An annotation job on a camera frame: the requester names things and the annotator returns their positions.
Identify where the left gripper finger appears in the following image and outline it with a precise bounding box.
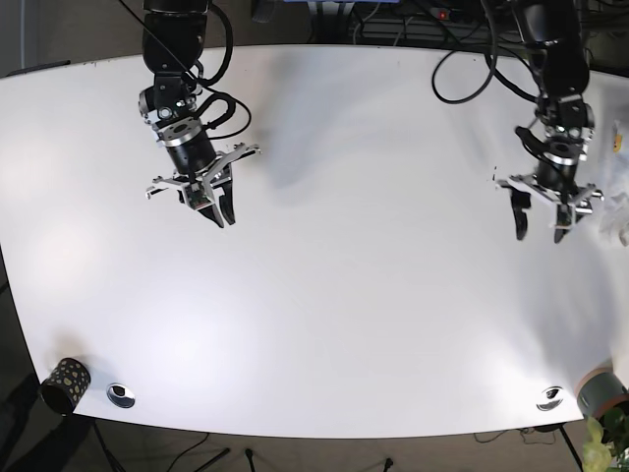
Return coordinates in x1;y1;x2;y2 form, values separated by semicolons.
511;189;531;241
553;204;575;244

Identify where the right metal table grommet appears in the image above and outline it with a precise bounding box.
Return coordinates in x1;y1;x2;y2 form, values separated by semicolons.
536;385;564;412

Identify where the metal table grommet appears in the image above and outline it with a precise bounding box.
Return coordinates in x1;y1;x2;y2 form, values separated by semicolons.
106;383;136;409
536;385;564;412

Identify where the black floral cup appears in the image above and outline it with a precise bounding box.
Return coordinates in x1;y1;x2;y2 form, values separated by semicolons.
40;358;91;416

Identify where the left metal table grommet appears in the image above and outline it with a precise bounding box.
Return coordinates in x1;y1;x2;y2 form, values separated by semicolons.
106;383;136;409

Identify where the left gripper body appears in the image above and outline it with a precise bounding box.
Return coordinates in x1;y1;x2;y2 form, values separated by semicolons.
495;152;604;219

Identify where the grey plant pot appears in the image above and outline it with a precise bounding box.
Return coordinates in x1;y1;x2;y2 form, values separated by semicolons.
575;367;628;419

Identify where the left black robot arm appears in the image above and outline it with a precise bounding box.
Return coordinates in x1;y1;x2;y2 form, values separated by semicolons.
496;1;603;243

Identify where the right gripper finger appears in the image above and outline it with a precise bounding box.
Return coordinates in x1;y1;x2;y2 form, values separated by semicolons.
212;185;236;228

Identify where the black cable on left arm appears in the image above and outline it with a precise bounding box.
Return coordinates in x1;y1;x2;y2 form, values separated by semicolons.
430;0;543;105

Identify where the white T-shirt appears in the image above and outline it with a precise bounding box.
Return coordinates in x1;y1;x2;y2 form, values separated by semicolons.
600;105;628;248

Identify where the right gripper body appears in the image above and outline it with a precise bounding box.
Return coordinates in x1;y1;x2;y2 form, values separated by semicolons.
145;128;260;211

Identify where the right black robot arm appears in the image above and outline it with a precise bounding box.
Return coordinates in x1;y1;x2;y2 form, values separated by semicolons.
139;1;259;227

